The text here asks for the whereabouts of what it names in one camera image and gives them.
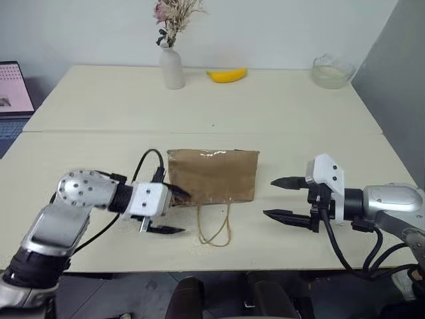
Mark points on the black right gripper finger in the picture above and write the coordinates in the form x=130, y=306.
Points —
x=292, y=219
x=290, y=183

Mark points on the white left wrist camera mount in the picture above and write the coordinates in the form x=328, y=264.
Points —
x=147, y=199

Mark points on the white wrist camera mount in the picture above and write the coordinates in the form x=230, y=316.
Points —
x=147, y=199
x=327, y=172

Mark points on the white ceramic vase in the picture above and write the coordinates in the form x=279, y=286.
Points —
x=172, y=68

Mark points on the brown paper bag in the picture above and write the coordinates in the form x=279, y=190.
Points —
x=214, y=176

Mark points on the dried flower bouquet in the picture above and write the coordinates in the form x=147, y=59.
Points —
x=176, y=16

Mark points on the yellow banana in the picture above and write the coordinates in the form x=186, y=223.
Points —
x=227, y=76

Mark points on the dark rounded shape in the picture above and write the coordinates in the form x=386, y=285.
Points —
x=186, y=299
x=269, y=295

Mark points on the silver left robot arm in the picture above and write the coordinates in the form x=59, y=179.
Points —
x=66, y=212

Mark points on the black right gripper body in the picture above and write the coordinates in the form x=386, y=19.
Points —
x=317, y=199

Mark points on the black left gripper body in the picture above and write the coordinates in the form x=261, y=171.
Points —
x=168, y=191

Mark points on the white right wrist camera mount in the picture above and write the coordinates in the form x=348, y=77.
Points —
x=327, y=172

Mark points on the clear glass bowl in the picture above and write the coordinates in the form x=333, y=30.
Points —
x=332, y=74

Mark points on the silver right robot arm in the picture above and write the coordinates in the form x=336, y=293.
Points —
x=388, y=199

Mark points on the open laptop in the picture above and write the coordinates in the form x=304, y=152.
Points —
x=13, y=89

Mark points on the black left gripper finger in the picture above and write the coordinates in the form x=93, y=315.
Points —
x=179, y=193
x=164, y=229

